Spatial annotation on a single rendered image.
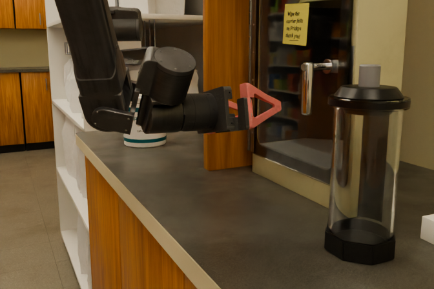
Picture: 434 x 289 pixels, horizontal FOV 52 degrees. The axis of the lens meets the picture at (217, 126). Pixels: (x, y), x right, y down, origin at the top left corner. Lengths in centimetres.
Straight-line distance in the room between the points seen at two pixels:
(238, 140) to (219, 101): 44
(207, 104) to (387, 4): 35
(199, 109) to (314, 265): 27
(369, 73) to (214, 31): 48
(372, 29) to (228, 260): 44
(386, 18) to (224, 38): 39
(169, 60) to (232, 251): 29
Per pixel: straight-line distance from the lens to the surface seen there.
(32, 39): 613
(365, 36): 77
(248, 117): 63
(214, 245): 68
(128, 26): 98
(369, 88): 62
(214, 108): 65
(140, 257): 104
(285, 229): 75
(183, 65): 58
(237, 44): 105
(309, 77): 76
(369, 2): 78
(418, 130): 124
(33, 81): 559
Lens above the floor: 123
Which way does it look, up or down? 10 degrees down
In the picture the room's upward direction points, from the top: straight up
